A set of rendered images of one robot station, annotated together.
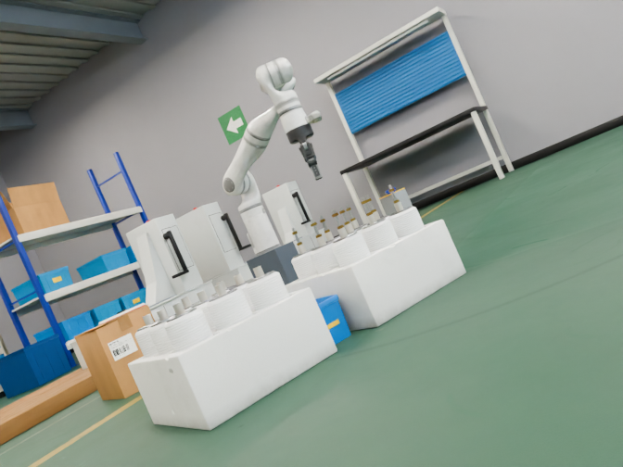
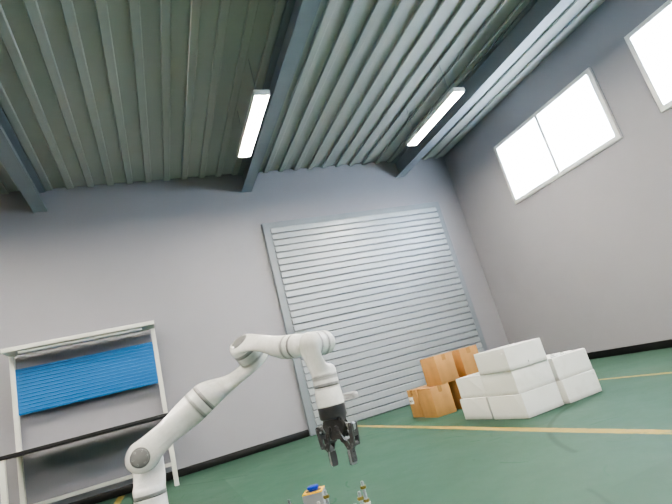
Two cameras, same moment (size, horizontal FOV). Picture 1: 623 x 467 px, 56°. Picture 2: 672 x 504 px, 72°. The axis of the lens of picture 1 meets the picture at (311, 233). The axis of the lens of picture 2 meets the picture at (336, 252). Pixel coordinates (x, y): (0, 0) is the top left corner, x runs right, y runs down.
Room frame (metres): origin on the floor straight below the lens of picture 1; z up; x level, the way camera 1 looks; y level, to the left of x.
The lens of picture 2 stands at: (0.79, 0.90, 0.66)
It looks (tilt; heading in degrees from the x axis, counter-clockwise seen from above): 14 degrees up; 307
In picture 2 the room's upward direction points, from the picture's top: 15 degrees counter-clockwise
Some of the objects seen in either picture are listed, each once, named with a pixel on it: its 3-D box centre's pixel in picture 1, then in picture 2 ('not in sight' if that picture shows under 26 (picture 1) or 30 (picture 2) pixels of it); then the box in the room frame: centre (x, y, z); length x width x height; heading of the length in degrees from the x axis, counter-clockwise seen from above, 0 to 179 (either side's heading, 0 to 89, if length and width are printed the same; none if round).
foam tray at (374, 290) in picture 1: (372, 280); not in sight; (1.85, -0.12, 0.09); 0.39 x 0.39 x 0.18; 34
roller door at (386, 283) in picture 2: not in sight; (382, 303); (4.82, -5.19, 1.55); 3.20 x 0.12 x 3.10; 61
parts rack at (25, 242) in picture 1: (82, 255); not in sight; (6.91, 2.55, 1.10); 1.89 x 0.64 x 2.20; 151
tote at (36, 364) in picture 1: (31, 366); not in sight; (5.54, 2.90, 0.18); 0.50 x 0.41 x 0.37; 65
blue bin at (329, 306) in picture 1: (305, 325); not in sight; (1.73, 0.13, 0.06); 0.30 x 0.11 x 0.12; 34
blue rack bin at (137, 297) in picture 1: (123, 306); not in sight; (7.08, 2.41, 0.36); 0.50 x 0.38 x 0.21; 59
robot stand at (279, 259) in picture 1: (286, 286); not in sight; (2.24, 0.17, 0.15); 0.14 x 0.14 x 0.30; 61
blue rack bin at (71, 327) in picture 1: (65, 331); not in sight; (6.32, 2.83, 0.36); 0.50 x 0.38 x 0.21; 62
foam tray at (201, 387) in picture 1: (229, 358); not in sight; (1.56, 0.33, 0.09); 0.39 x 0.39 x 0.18; 35
